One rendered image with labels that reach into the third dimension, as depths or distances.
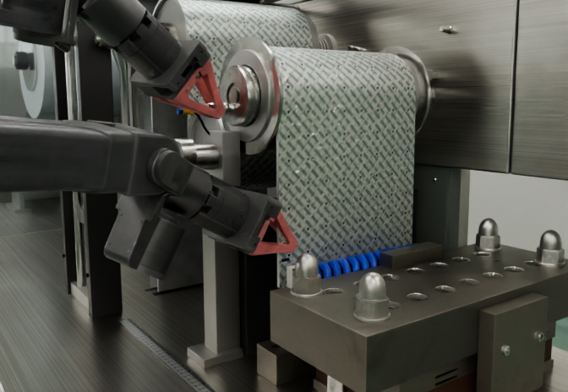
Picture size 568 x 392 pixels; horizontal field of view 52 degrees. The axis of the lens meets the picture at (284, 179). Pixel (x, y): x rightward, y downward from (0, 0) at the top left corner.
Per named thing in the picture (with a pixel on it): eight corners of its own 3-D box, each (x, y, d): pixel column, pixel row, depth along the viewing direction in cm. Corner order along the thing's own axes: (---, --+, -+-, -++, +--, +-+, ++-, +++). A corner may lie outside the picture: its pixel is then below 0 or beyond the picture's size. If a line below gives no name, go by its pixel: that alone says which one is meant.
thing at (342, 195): (276, 286, 72) (275, 137, 69) (408, 257, 85) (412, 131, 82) (279, 287, 71) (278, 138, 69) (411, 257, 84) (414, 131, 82)
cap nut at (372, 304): (346, 314, 58) (346, 270, 58) (372, 307, 60) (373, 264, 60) (371, 325, 55) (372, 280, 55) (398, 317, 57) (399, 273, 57)
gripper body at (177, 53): (178, 95, 63) (128, 49, 59) (139, 90, 71) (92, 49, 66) (212, 51, 65) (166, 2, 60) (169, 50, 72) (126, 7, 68)
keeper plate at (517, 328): (475, 405, 64) (479, 309, 62) (527, 379, 69) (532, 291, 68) (494, 415, 62) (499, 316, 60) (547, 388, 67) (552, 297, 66)
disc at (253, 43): (217, 145, 80) (219, 36, 77) (220, 145, 80) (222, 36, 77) (277, 163, 68) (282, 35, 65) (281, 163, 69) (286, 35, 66)
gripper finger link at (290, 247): (295, 276, 69) (236, 248, 64) (262, 263, 75) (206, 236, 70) (318, 225, 70) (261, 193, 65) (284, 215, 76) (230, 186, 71)
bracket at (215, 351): (183, 356, 78) (177, 131, 74) (225, 345, 82) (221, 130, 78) (200, 370, 74) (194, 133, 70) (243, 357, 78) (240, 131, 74)
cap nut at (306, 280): (283, 291, 65) (283, 252, 65) (309, 285, 68) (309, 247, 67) (303, 300, 62) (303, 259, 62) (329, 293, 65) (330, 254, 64)
